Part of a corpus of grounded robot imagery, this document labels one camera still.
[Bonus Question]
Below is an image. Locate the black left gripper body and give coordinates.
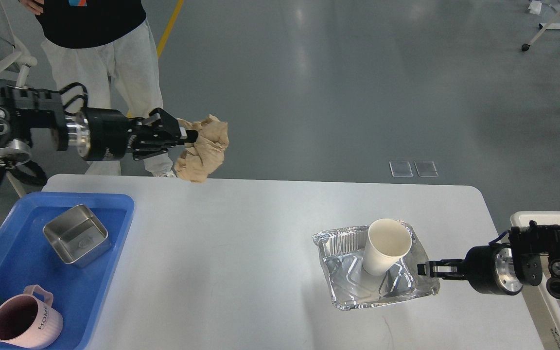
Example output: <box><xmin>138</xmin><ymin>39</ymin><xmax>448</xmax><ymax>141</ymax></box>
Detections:
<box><xmin>66</xmin><ymin>108</ymin><xmax>136</xmax><ymax>161</ymax></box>

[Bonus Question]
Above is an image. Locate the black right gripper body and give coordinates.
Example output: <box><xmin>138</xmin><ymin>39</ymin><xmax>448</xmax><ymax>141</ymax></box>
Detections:
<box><xmin>465</xmin><ymin>245</ymin><xmax>523</xmax><ymax>296</ymax></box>

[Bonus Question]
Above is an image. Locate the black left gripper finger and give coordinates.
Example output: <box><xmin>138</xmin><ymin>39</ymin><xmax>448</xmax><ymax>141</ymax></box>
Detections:
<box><xmin>132</xmin><ymin>139</ymin><xmax>188</xmax><ymax>161</ymax></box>
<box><xmin>132</xmin><ymin>108</ymin><xmax>198</xmax><ymax>144</ymax></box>

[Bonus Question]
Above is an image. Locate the brown paper napkin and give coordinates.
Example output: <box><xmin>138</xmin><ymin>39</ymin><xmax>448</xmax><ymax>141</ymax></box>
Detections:
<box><xmin>174</xmin><ymin>114</ymin><xmax>229</xmax><ymax>183</ymax></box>

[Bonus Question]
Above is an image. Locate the white paper cup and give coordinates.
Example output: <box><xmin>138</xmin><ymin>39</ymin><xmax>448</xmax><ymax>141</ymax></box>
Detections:
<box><xmin>362</xmin><ymin>219</ymin><xmax>413</xmax><ymax>276</ymax></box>

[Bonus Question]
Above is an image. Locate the stainless steel rectangular container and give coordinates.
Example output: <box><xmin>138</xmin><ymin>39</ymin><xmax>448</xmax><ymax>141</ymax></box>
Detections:
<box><xmin>42</xmin><ymin>204</ymin><xmax>111</xmax><ymax>269</ymax></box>

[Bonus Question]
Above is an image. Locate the aluminium foil tray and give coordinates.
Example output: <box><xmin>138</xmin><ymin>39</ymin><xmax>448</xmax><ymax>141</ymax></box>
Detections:
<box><xmin>313</xmin><ymin>221</ymin><xmax>440</xmax><ymax>311</ymax></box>

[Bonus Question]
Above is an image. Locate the pink ceramic mug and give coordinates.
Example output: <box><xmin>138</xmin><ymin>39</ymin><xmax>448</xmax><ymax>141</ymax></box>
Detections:
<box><xmin>0</xmin><ymin>284</ymin><xmax>64</xmax><ymax>349</ymax></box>

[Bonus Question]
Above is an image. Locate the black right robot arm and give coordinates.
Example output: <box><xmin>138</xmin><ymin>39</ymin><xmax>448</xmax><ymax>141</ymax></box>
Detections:
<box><xmin>417</xmin><ymin>221</ymin><xmax>560</xmax><ymax>300</ymax></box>

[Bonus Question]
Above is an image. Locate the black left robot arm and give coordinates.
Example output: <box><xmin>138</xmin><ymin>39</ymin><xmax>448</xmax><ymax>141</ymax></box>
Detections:
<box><xmin>0</xmin><ymin>83</ymin><xmax>198</xmax><ymax>186</ymax></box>

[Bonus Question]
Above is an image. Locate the white plastic bin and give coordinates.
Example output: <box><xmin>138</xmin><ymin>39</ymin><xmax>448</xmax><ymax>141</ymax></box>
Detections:
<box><xmin>510</xmin><ymin>211</ymin><xmax>560</xmax><ymax>350</ymax></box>

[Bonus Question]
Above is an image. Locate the person in grey trousers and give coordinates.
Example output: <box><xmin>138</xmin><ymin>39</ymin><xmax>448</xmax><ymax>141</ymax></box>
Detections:
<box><xmin>17</xmin><ymin>0</ymin><xmax>176</xmax><ymax>178</ymax></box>

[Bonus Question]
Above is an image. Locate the clear plastic lid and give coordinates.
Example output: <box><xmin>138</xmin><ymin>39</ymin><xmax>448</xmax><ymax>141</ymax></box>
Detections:
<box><xmin>389</xmin><ymin>161</ymin><xmax>414</xmax><ymax>178</ymax></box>
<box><xmin>414</xmin><ymin>161</ymin><xmax>438</xmax><ymax>177</ymax></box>

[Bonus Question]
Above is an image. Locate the blue plastic tray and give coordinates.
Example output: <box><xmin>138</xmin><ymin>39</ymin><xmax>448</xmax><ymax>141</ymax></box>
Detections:
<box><xmin>0</xmin><ymin>192</ymin><xmax>134</xmax><ymax>350</ymax></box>

